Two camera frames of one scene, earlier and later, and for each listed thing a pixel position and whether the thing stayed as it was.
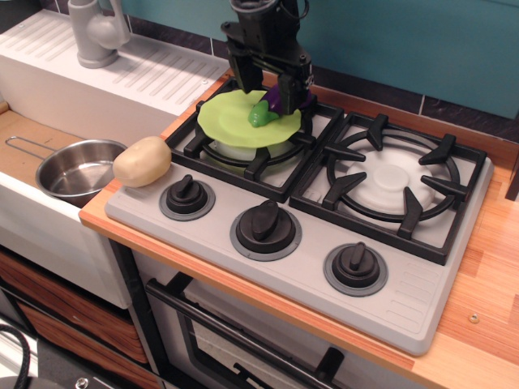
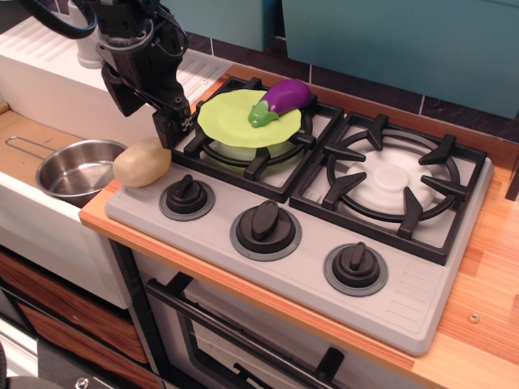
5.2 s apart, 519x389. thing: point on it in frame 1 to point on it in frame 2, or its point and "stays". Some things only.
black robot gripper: x=267 y=35 to x=144 y=42
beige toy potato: x=143 y=163 stays
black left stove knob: x=186 y=200 stays
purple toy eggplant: x=268 y=108 stays
